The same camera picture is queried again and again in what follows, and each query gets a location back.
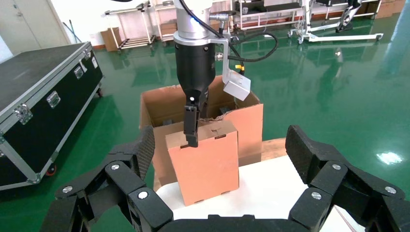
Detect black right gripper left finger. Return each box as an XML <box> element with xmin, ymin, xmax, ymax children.
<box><xmin>40</xmin><ymin>125</ymin><xmax>175</xmax><ymax>232</ymax></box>

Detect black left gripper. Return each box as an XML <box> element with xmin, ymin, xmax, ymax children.
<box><xmin>175</xmin><ymin>42</ymin><xmax>216</xmax><ymax>148</ymax></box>

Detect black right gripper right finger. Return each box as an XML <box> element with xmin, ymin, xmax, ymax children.
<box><xmin>285</xmin><ymin>125</ymin><xmax>410</xmax><ymax>232</ymax></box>

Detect small plain cardboard box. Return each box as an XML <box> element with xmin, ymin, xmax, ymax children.
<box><xmin>165</xmin><ymin>120</ymin><xmax>240</xmax><ymax>206</ymax></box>

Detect big open cardboard box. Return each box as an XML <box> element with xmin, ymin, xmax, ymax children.
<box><xmin>139</xmin><ymin>75</ymin><xmax>264</xmax><ymax>188</ymax></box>

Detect cardboard box on rack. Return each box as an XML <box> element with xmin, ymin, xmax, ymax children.
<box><xmin>159</xmin><ymin>22</ymin><xmax>178</xmax><ymax>36</ymax></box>

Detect wooden pallet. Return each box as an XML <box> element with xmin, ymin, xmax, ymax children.
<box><xmin>261</xmin><ymin>138</ymin><xmax>288</xmax><ymax>162</ymax></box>

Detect metal rack cart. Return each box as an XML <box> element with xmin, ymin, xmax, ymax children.
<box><xmin>104</xmin><ymin>1</ymin><xmax>158</xmax><ymax>50</ymax></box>

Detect black flight case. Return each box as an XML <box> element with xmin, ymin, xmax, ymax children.
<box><xmin>0</xmin><ymin>42</ymin><xmax>104</xmax><ymax>192</ymax></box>

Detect white wheeled equipment stand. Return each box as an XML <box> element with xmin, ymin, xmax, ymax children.
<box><xmin>288</xmin><ymin>0</ymin><xmax>384</xmax><ymax>44</ymax></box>

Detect black equipment on stand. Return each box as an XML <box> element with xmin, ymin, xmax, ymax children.
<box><xmin>335</xmin><ymin>0</ymin><xmax>366</xmax><ymax>33</ymax></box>

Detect beige door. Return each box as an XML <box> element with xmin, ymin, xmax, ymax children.
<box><xmin>0</xmin><ymin>0</ymin><xmax>72</xmax><ymax>56</ymax></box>

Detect stacked brown cardboard boxes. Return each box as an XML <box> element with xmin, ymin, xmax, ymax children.
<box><xmin>375</xmin><ymin>0</ymin><xmax>406</xmax><ymax>19</ymax></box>

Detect thin black cable yellow tag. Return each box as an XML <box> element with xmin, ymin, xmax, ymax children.
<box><xmin>224</xmin><ymin>31</ymin><xmax>278</xmax><ymax>76</ymax></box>

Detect brown cardboard box by wall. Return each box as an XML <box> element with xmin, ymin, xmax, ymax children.
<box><xmin>100</xmin><ymin>27</ymin><xmax>123</xmax><ymax>53</ymax></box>

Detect metal frame bench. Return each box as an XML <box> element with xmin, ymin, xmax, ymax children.
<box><xmin>232</xmin><ymin>0</ymin><xmax>308</xmax><ymax>31</ymax></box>

